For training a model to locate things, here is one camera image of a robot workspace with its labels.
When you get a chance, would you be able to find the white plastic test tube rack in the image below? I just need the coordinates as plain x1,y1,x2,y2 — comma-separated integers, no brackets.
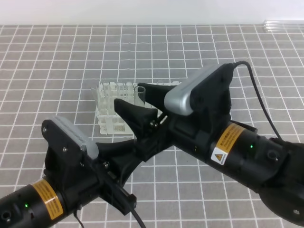
96,81,183,136

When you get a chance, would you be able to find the black camera cable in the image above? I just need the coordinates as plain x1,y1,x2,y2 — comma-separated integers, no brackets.
73,204,148,228
232,61,283,141

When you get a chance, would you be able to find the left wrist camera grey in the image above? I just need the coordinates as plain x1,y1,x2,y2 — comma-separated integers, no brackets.
41,115,98,176

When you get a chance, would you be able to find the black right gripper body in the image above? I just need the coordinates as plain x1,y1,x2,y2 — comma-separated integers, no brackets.
163,90,235,164

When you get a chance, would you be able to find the grey grid tablecloth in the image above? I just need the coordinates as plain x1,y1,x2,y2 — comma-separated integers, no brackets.
0,25,304,228

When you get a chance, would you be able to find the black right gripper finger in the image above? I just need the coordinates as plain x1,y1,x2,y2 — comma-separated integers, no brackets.
138,83,183,114

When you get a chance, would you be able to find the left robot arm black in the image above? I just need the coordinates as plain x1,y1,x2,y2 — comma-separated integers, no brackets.
0,99,166,228

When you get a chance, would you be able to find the black camera cable right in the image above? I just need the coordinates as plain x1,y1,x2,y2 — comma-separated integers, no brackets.
232,61,283,141

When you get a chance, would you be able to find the black camera cable left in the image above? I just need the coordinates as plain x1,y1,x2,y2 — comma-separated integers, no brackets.
73,204,148,228

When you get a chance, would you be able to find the clear glass test tube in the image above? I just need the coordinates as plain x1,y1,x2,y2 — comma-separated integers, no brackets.
134,85,146,107

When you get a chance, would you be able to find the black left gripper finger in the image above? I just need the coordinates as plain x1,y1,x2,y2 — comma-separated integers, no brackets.
96,140,134,157
114,99,158,140

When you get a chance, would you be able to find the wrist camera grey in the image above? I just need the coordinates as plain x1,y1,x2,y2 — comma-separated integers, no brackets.
41,115,98,176
164,63,235,116

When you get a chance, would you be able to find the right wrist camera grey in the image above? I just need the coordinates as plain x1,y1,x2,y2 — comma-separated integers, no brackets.
164,63,235,116

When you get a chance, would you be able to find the leaning glass tube rack left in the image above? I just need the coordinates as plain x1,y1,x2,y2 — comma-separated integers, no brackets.
91,87,99,108

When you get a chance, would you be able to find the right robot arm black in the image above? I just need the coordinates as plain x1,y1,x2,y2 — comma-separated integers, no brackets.
143,83,304,226

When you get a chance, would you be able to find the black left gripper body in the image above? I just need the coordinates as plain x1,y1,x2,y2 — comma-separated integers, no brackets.
78,114,172,215

